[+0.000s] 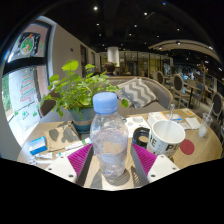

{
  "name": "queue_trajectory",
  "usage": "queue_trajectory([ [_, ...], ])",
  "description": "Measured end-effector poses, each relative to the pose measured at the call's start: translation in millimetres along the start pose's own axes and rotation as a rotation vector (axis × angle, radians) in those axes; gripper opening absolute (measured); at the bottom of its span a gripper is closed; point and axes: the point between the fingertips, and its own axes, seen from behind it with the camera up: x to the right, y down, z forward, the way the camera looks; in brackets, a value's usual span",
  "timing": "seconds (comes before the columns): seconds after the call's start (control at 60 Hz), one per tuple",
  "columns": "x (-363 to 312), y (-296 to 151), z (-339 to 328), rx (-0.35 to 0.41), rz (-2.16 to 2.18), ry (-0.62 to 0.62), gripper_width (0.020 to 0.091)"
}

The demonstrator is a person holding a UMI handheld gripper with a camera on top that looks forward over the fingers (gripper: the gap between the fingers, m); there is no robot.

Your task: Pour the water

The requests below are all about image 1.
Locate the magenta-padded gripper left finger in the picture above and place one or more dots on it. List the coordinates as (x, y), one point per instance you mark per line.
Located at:
(80, 158)

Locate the brown kraft paper card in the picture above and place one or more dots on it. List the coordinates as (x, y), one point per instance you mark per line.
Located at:
(60, 135)

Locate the flat round red coaster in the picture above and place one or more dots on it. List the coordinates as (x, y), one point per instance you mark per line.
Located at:
(187, 147)

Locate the white mug with dark lettering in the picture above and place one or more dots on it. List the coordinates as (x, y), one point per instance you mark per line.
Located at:
(160, 143)

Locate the person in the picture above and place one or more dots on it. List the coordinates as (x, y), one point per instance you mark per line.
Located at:
(109, 68)

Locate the framed food poster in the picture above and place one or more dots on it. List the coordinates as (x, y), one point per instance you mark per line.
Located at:
(28, 43)

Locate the grey curved sofa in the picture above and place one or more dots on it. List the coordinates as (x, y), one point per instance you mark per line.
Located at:
(163, 93)

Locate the black tape roll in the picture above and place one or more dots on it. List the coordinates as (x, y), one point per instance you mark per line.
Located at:
(136, 138)

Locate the white paper slip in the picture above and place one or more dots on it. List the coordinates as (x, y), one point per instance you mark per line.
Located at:
(193, 123)

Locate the clear blue-capped water bottle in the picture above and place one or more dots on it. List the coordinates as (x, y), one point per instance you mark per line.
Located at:
(108, 140)

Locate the group of dining chairs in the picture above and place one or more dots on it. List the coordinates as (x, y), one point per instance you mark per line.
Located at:
(178, 85)

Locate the yellow square table sticker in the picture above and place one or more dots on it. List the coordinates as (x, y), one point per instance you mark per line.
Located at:
(188, 112)

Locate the green potted plant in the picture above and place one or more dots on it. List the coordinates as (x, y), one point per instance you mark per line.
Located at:
(78, 90)

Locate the small white blue packet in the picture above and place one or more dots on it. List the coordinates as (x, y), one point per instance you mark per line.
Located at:
(176, 117)

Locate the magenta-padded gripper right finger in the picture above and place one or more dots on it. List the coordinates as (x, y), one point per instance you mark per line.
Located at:
(145, 158)

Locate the grey white chevron cushion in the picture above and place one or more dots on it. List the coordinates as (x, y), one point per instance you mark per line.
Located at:
(140, 91)

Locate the group of ceiling lights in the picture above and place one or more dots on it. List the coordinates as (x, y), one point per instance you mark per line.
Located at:
(95, 8)

